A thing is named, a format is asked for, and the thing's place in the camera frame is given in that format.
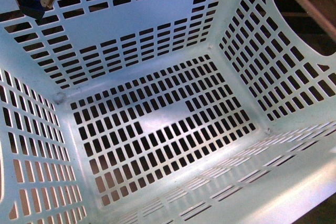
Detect light blue plastic basket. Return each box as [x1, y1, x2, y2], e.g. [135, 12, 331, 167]
[1, 0, 335, 223]

